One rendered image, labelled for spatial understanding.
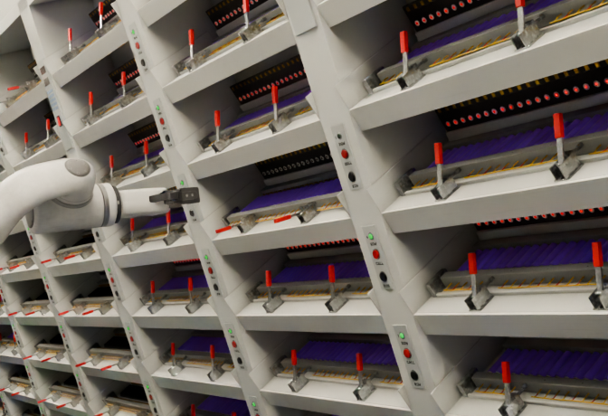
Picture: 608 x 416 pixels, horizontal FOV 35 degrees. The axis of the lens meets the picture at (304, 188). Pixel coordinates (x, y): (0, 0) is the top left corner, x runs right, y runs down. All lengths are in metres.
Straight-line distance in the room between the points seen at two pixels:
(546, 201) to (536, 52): 0.22
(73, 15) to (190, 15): 0.73
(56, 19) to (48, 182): 1.33
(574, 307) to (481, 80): 0.36
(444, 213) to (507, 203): 0.15
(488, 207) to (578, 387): 0.32
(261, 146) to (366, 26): 0.38
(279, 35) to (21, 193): 0.55
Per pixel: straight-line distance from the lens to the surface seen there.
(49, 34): 3.00
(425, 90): 1.52
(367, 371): 2.04
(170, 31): 2.35
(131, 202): 1.85
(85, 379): 3.66
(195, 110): 2.33
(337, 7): 1.66
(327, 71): 1.71
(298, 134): 1.84
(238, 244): 2.20
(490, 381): 1.74
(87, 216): 1.83
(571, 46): 1.31
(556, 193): 1.39
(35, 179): 1.75
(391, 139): 1.73
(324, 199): 1.91
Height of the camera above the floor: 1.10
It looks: 3 degrees down
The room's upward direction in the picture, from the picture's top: 18 degrees counter-clockwise
